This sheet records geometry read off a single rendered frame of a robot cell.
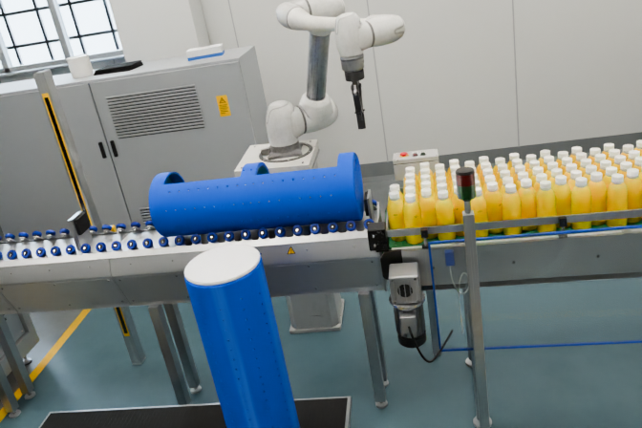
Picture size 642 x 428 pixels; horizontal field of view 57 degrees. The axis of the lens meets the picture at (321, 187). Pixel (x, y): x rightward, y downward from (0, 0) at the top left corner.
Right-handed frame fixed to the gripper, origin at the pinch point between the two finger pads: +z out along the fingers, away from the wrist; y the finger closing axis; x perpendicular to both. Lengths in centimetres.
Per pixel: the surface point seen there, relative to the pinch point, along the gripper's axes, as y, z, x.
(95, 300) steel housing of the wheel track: -10, 68, 134
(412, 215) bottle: -20.4, 34.0, -16.6
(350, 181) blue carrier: -13.4, 20.1, 6.1
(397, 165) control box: 22.8, 29.4, -10.8
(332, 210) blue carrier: -14.9, 31.5, 14.5
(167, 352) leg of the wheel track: -11, 99, 106
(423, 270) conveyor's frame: -24, 56, -19
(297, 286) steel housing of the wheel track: -10, 68, 37
